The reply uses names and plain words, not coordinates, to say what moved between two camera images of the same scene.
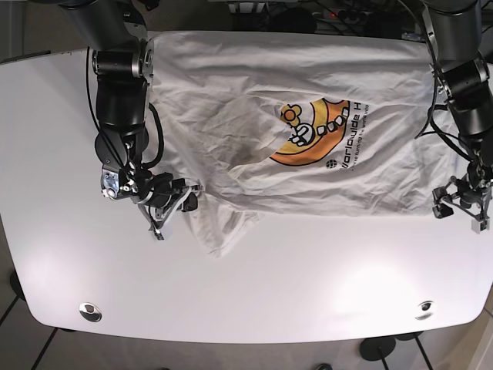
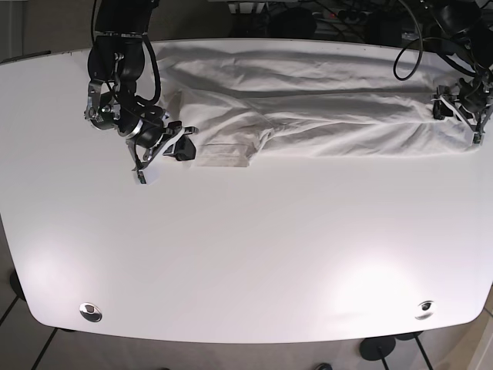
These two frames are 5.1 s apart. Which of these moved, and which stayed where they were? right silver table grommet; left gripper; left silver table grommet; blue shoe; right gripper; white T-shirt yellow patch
Moved: right gripper; white T-shirt yellow patch; left gripper
Stayed: right silver table grommet; left silver table grommet; blue shoe
